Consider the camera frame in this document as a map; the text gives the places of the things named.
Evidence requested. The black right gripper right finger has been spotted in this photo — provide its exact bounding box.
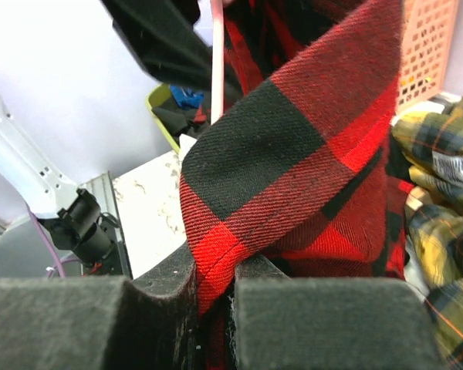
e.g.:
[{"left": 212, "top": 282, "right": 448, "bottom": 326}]
[{"left": 232, "top": 255, "right": 445, "bottom": 369}]

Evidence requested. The blue plaid shirt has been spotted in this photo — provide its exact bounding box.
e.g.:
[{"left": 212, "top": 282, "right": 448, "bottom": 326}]
[{"left": 169, "top": 85, "right": 204, "bottom": 109}]

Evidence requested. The black garment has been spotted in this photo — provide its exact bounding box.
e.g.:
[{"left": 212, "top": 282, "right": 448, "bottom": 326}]
[{"left": 151, "top": 96, "right": 210, "bottom": 146}]

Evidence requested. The yellow plaid shirt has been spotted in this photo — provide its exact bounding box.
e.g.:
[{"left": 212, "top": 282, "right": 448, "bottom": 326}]
[{"left": 391, "top": 97, "right": 463, "bottom": 369}]

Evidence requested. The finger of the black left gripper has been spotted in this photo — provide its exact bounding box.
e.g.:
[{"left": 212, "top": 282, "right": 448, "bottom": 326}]
[{"left": 102, "top": 0, "right": 211, "bottom": 92}]

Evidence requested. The green laundry basket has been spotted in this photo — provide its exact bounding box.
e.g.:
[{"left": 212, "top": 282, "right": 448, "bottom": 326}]
[{"left": 145, "top": 83, "right": 180, "bottom": 154}]

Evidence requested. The pink wire hanger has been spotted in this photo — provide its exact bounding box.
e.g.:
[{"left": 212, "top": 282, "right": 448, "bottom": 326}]
[{"left": 211, "top": 0, "right": 225, "bottom": 125}]

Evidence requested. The pink file organizer rack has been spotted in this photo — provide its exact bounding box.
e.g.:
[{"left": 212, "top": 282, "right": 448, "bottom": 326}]
[{"left": 396, "top": 0, "right": 459, "bottom": 113}]

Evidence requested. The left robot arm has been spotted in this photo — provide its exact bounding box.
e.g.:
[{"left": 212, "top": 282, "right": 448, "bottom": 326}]
[{"left": 0, "top": 1, "right": 185, "bottom": 278}]

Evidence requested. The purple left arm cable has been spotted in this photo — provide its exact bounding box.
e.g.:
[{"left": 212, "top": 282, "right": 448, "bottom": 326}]
[{"left": 25, "top": 203, "right": 82, "bottom": 279}]

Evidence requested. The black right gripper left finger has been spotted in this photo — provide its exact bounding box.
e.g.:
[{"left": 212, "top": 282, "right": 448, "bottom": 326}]
[{"left": 0, "top": 246, "right": 198, "bottom": 369}]

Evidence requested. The aluminium rail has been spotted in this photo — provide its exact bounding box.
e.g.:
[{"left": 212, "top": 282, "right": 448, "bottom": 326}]
[{"left": 81, "top": 172, "right": 133, "bottom": 279}]

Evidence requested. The red black plaid shirt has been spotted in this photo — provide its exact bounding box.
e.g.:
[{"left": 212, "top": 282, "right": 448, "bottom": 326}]
[{"left": 180, "top": 1, "right": 411, "bottom": 369}]

